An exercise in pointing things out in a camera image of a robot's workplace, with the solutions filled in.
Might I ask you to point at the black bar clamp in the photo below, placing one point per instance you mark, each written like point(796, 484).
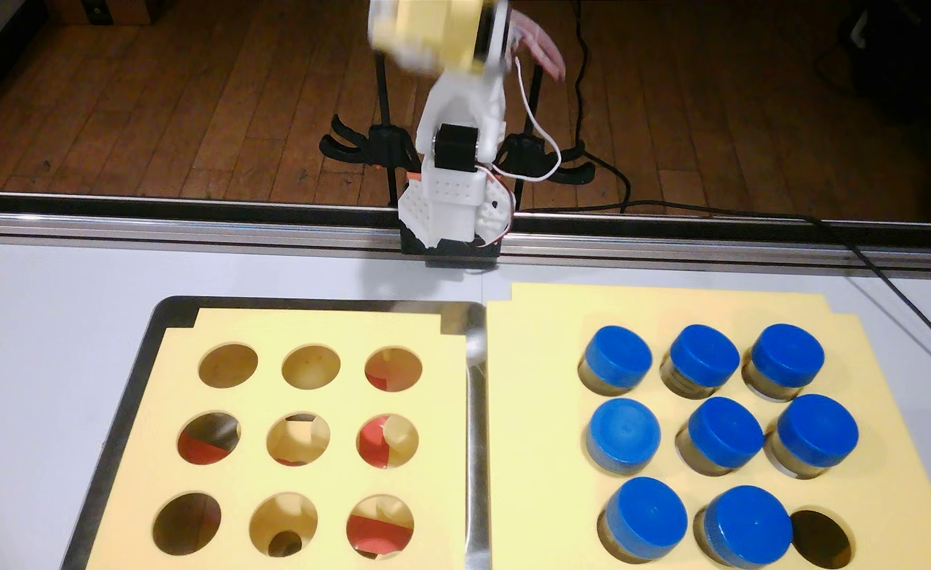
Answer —
point(572, 168)
point(386, 146)

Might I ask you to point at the aluminium table edge rail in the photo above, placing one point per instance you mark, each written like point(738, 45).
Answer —
point(77, 226)

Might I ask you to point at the blue capped test tube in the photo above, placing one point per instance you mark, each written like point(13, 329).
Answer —
point(624, 434)
point(646, 516)
point(618, 356)
point(788, 355)
point(816, 430)
point(750, 524)
point(723, 431)
point(705, 355)

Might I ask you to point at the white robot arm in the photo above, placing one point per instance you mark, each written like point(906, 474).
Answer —
point(457, 190)

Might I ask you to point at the dark bulky object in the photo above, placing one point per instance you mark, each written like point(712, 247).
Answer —
point(909, 55)

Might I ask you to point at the large yellow foam rack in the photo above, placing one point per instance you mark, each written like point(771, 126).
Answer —
point(537, 443)

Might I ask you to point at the yellow foam rack in tray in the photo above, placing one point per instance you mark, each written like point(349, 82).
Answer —
point(438, 475)

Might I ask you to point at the black metal tray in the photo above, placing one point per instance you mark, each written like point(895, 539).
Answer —
point(476, 443)

